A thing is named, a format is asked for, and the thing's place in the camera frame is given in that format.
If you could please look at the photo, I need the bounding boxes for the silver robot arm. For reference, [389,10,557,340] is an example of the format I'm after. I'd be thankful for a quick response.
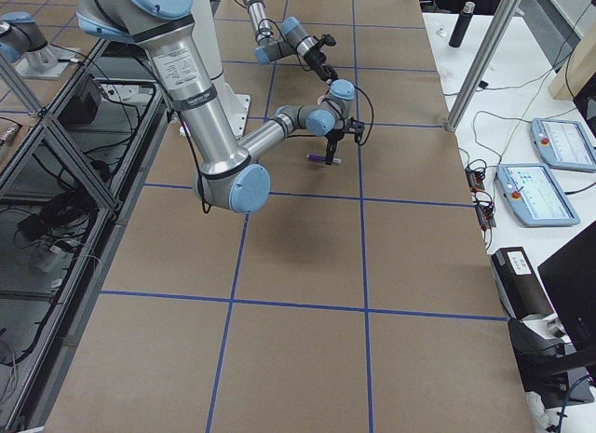
[77,0,364,213]
[242,0,338,84]

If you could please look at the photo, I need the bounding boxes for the black monitor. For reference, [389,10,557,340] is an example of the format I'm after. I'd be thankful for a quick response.
[538,223,595,348]

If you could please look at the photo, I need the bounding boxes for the black water bottle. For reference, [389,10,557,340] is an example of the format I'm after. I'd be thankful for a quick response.
[448,1,476,48]

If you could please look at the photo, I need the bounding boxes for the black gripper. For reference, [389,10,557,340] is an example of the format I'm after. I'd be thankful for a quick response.
[325,128,349,166]
[305,45,338,84]

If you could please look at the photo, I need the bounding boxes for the far teach pendant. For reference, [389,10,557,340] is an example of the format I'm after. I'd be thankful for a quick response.
[531,118,595,172]

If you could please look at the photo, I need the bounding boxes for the near teach pendant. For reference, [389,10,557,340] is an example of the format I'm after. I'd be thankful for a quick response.
[496,163,580,227]

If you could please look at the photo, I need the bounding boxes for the small circuit boards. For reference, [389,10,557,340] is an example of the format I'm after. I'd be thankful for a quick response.
[465,167,496,231]

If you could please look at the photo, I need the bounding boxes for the aluminium frame post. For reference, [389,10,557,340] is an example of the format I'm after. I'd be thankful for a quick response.
[444,0,522,132]

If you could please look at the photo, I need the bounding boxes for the black brown box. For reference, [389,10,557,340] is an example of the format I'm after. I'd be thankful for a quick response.
[490,247,555,321]

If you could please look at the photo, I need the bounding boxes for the teach pendant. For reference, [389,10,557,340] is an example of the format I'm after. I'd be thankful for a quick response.
[531,118,595,172]
[496,163,580,227]

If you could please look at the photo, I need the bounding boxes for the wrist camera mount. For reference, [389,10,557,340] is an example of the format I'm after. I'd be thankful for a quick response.
[345,118,365,145]
[315,34,336,51]

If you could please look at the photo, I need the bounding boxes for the purple marker pen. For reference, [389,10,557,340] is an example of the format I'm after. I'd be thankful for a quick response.
[306,154,342,165]

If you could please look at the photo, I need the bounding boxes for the white camera pillar base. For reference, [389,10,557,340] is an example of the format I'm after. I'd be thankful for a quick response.
[191,0,251,140]

